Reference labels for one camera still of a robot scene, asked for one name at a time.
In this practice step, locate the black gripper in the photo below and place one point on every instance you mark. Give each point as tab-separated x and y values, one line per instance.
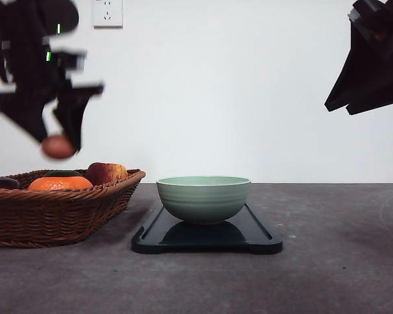
40	75
365	82

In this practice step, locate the brown egg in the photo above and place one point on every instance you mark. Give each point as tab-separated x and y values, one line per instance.
57	147

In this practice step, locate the green ceramic bowl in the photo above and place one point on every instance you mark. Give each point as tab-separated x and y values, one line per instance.
203	200

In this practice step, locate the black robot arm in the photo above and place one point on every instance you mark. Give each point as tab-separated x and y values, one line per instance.
37	18

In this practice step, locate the brown wicker basket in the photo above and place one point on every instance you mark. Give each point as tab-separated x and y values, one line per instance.
40	217

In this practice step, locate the green fruit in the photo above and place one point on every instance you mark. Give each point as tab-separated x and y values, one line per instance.
62	173

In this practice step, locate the orange mandarin fruit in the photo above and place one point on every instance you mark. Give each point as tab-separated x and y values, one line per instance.
60	183

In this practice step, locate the red yellow apple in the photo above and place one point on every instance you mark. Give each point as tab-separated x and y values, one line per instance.
104	172

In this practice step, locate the dark purple fruit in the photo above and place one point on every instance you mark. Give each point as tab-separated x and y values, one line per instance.
6	182

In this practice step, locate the dark rectangular tray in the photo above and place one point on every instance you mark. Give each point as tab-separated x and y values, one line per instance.
151	236

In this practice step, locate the white wall socket left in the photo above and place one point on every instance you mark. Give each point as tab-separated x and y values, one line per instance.
107	15

